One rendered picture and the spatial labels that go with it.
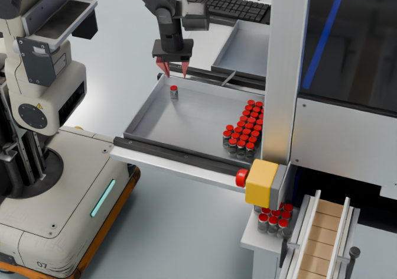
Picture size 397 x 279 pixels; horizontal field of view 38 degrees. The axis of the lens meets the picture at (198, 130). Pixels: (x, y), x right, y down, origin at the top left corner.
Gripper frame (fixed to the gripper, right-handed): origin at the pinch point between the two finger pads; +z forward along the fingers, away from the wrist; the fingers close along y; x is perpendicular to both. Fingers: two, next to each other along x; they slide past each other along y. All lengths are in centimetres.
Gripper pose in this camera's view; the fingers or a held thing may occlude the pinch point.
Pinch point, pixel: (176, 74)
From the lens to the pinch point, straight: 155.1
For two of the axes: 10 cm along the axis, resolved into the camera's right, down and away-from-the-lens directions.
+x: 0.9, -7.0, 7.1
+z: 0.8, 7.1, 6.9
